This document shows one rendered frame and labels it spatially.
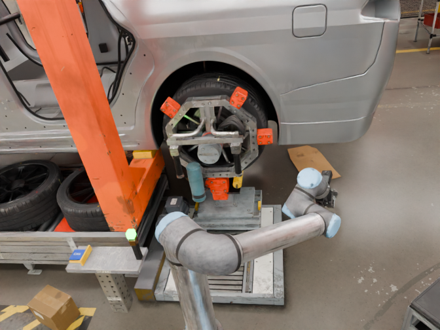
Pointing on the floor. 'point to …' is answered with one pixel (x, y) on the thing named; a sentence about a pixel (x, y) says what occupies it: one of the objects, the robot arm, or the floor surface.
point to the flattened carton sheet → (310, 160)
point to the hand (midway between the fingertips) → (332, 198)
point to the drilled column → (116, 291)
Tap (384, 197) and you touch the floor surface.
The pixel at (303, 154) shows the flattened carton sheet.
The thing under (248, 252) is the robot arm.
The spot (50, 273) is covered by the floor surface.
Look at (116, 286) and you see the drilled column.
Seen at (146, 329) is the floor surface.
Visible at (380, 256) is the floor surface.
